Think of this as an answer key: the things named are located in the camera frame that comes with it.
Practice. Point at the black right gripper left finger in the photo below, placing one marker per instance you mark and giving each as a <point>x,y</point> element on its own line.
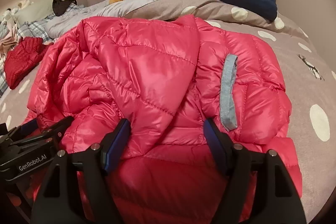
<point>59,199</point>

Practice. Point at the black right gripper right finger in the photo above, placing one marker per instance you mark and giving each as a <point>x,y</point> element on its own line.
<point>276,199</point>

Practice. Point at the red puffer jacket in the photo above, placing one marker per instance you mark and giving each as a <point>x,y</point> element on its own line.
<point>165,77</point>

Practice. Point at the pink white clothes pile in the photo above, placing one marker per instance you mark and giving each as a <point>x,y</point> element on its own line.
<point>9,27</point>

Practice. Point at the dark red folded garment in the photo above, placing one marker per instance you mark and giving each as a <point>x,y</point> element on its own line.
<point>23,59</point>

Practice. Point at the plaid checked cloth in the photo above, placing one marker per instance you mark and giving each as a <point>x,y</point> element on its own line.
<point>33,29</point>

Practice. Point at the black small garment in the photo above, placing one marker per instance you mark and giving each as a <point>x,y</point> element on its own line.
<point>59,7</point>

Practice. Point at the white pillow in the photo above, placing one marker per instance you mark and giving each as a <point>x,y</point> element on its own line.
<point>34,12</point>

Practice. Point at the grey lilac quilt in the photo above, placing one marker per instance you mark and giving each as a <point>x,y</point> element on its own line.
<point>59,25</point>

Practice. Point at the pink polka dot bedspread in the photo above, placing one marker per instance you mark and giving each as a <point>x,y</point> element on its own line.
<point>309,85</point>

